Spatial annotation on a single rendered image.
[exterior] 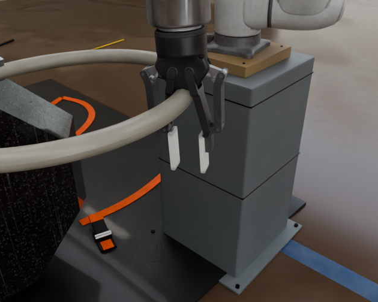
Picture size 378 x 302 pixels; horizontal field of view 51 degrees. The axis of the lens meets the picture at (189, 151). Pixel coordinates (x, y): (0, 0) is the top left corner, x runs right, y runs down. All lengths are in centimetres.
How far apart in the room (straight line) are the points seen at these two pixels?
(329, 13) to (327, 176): 119
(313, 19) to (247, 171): 50
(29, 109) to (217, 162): 62
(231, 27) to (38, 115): 67
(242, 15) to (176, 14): 77
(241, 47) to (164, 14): 80
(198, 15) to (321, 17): 77
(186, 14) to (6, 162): 29
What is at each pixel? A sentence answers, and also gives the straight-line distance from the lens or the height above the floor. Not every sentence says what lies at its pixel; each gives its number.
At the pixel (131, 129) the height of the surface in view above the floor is 100.
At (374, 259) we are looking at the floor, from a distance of 188.
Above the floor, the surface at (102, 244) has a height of 3.
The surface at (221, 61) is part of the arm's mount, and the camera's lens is 129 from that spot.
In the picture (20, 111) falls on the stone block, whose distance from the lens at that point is 129.
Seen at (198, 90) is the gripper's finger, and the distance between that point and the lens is 61.
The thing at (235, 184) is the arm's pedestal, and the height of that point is 45.
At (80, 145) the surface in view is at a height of 100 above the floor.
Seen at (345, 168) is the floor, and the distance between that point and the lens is 240.
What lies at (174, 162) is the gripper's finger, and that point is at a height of 88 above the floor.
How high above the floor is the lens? 124
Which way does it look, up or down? 31 degrees down
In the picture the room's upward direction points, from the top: straight up
